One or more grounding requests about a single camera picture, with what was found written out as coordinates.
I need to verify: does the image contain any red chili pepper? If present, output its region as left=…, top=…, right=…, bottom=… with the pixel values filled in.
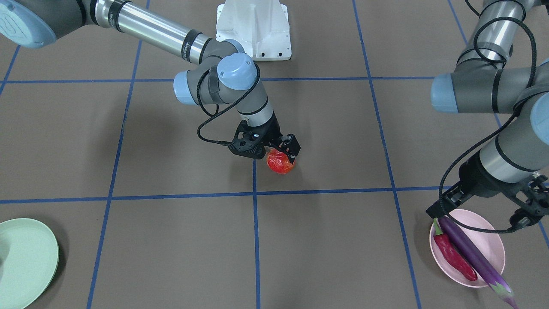
left=433, top=218, right=478, bottom=282

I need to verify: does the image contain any purple eggplant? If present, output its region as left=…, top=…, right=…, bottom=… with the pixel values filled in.
left=434, top=216, right=518, bottom=309

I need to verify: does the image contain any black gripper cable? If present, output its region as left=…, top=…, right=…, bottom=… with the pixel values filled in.
left=437, top=0, right=538, bottom=235
left=196, top=64, right=262, bottom=146

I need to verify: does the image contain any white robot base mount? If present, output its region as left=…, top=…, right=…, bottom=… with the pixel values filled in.
left=215, top=0, right=292, bottom=61

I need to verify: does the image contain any pink plate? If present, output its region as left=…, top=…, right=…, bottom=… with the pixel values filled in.
left=428, top=209, right=506, bottom=289

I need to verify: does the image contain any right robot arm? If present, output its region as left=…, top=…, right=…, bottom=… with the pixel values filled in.
left=1, top=0, right=301, bottom=164

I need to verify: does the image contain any green plate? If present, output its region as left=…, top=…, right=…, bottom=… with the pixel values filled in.
left=0, top=218, right=60, bottom=309

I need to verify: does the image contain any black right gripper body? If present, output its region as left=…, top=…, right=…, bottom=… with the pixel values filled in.
left=228, top=114, right=283, bottom=160

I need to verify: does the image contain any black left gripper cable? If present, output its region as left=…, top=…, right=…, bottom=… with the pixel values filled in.
left=437, top=0, right=538, bottom=235

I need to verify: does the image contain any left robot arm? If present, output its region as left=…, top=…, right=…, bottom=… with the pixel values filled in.
left=427, top=0, right=548, bottom=233

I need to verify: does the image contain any red pomegranate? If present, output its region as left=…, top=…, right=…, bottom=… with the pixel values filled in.
left=266, top=148, right=295, bottom=175

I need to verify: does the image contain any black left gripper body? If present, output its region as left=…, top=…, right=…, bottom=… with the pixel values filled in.
left=425, top=154, right=549, bottom=227

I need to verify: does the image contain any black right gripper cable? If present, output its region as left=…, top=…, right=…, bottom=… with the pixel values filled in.
left=196, top=64, right=262, bottom=146

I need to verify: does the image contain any brown table mat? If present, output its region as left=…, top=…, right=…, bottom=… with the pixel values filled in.
left=1, top=0, right=509, bottom=309

